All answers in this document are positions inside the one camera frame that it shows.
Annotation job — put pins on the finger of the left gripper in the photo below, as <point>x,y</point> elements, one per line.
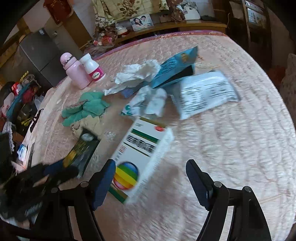
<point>58,171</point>

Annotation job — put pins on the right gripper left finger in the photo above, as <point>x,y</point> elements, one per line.
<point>53,221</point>

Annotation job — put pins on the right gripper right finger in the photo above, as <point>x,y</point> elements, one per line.
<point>248,221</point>

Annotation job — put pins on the dark green snack wrapper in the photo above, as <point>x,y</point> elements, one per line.
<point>81,153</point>

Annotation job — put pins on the white medicine box rainbow logo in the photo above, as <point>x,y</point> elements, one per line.
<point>137,157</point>

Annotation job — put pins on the teal green towel rag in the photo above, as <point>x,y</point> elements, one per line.
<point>90,103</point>

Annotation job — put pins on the printed plastic wrapper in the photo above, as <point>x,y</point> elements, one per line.
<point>147,102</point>

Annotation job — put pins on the white tissue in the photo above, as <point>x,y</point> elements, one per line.
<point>133,75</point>

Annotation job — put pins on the white printed snack bag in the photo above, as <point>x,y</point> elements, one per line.
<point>195,94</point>

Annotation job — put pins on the blue snack bag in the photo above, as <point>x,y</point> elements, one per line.
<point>174,65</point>

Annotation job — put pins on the pink water bottle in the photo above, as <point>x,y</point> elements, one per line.
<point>75,70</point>

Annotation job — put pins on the white pill bottle pink label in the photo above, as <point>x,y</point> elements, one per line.
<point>92,68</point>

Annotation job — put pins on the grey refrigerator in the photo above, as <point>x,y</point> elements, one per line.
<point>40,56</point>

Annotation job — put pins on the floral sofa cover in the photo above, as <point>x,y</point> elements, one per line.
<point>288,86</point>

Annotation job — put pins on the floral yellow blanket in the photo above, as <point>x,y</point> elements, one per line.
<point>113,10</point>

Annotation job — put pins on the framed couple photo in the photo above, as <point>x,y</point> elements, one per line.
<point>141,22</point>

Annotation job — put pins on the wooden tv cabinet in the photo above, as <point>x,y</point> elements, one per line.
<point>190,25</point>

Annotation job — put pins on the wooden shelf chair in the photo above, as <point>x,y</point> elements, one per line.
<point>249,26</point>

